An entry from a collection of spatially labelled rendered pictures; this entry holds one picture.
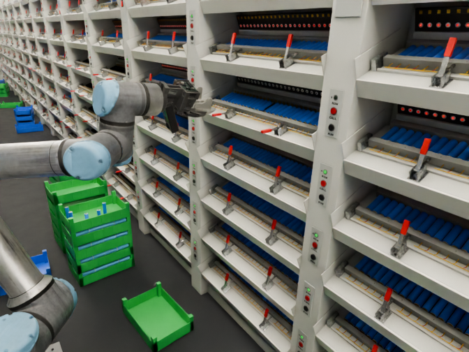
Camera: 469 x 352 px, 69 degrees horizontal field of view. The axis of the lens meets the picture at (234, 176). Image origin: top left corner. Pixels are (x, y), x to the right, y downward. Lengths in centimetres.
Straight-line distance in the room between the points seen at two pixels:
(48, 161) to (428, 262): 91
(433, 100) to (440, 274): 38
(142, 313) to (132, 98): 114
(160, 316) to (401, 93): 140
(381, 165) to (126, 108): 65
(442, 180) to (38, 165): 90
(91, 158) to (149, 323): 108
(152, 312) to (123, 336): 17
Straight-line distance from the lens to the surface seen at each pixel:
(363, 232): 100
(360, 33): 89
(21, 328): 125
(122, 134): 95
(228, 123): 128
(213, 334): 169
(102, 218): 188
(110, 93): 92
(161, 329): 172
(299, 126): 107
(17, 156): 94
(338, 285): 112
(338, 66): 92
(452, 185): 85
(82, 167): 84
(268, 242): 126
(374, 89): 87
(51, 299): 134
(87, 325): 182
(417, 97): 83
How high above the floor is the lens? 123
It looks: 22 degrees down
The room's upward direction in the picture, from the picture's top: 2 degrees clockwise
